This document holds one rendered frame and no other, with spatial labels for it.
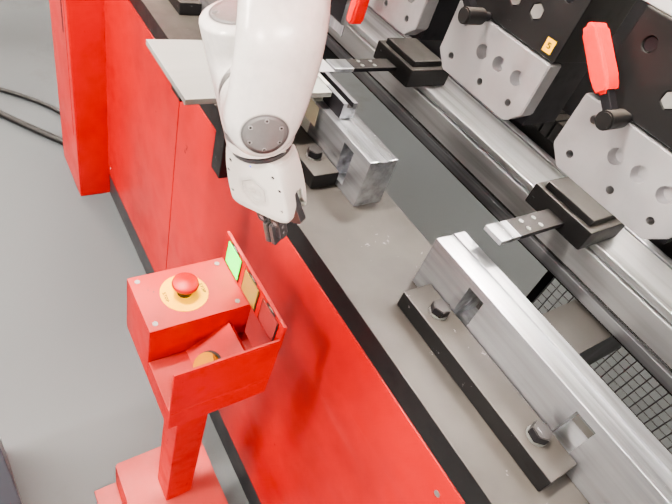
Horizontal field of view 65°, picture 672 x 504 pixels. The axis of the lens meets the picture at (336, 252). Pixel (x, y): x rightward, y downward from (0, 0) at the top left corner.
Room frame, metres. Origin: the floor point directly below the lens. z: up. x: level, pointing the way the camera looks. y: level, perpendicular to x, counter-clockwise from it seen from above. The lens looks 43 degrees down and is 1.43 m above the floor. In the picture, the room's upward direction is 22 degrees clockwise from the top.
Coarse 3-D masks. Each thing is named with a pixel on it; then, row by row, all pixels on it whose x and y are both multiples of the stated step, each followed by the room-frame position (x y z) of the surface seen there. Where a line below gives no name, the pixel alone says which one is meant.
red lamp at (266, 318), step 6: (264, 306) 0.49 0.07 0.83; (264, 312) 0.48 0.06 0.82; (270, 312) 0.48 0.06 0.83; (258, 318) 0.49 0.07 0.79; (264, 318) 0.48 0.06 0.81; (270, 318) 0.47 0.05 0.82; (264, 324) 0.48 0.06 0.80; (270, 324) 0.47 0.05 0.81; (276, 324) 0.46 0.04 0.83; (270, 330) 0.47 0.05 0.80; (270, 336) 0.46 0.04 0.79
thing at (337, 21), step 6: (336, 0) 0.89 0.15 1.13; (342, 0) 0.88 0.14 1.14; (348, 0) 0.88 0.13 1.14; (336, 6) 0.89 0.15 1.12; (342, 6) 0.88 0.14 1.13; (348, 6) 0.88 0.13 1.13; (330, 12) 0.90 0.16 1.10; (336, 12) 0.89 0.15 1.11; (342, 12) 0.88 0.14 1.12; (330, 18) 0.91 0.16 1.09; (336, 18) 0.88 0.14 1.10; (342, 18) 0.88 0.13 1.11; (330, 24) 0.91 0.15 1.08; (336, 24) 0.90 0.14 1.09; (342, 24) 0.88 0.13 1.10; (348, 24) 0.89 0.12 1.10; (336, 30) 0.89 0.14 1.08; (342, 30) 0.88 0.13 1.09
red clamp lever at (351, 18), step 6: (354, 0) 0.75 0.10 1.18; (360, 0) 0.75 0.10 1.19; (366, 0) 0.76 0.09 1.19; (354, 6) 0.75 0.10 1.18; (360, 6) 0.75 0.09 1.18; (366, 6) 0.76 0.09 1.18; (348, 12) 0.75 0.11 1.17; (354, 12) 0.75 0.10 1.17; (360, 12) 0.75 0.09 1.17; (348, 18) 0.75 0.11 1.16; (354, 18) 0.75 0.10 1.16; (360, 18) 0.76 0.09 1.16
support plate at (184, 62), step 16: (160, 48) 0.76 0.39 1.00; (176, 48) 0.78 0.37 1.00; (192, 48) 0.80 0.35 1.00; (160, 64) 0.72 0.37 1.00; (176, 64) 0.73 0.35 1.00; (192, 64) 0.75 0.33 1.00; (176, 80) 0.69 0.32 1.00; (192, 80) 0.71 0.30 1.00; (208, 80) 0.72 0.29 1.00; (320, 80) 0.87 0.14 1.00; (192, 96) 0.67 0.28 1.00; (208, 96) 0.68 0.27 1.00; (320, 96) 0.83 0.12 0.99
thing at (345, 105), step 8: (320, 72) 0.91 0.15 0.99; (328, 72) 0.91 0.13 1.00; (328, 80) 0.89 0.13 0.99; (336, 80) 0.89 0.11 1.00; (336, 88) 0.87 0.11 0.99; (336, 96) 0.84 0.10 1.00; (344, 96) 0.85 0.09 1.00; (328, 104) 0.85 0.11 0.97; (336, 104) 0.83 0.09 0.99; (344, 104) 0.82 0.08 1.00; (352, 104) 0.84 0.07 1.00; (336, 112) 0.83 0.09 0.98; (344, 112) 0.82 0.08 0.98; (352, 112) 0.84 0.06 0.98
